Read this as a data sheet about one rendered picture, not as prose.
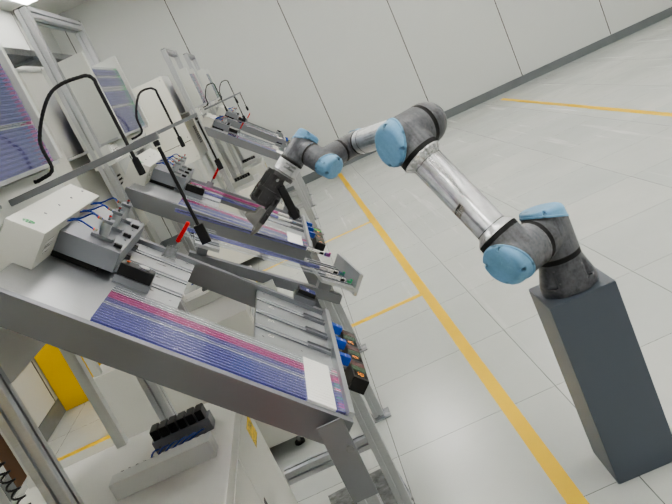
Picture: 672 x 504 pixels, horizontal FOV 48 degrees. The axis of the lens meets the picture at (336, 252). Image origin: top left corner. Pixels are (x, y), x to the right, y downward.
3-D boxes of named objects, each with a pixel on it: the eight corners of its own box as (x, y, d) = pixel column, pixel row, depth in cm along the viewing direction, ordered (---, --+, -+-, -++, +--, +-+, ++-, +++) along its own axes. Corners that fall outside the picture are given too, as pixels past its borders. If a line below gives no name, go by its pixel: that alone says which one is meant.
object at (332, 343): (318, 332, 209) (328, 309, 207) (340, 446, 144) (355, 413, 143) (314, 331, 208) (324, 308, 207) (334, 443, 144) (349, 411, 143)
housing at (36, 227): (81, 244, 198) (100, 195, 195) (21, 297, 150) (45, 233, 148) (51, 232, 196) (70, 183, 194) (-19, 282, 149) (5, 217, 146)
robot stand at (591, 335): (650, 427, 220) (588, 262, 207) (681, 458, 203) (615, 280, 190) (593, 452, 221) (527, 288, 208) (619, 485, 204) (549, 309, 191)
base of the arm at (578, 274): (585, 265, 206) (573, 233, 204) (608, 280, 191) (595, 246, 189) (534, 288, 207) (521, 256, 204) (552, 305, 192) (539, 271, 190)
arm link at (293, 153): (313, 133, 229) (294, 122, 234) (294, 164, 230) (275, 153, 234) (326, 143, 236) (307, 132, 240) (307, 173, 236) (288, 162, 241)
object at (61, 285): (187, 281, 202) (194, 264, 201) (149, 375, 138) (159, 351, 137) (68, 234, 197) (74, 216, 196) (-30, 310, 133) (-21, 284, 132)
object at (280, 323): (318, 322, 208) (322, 312, 207) (339, 432, 144) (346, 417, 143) (253, 297, 205) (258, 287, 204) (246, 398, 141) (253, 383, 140)
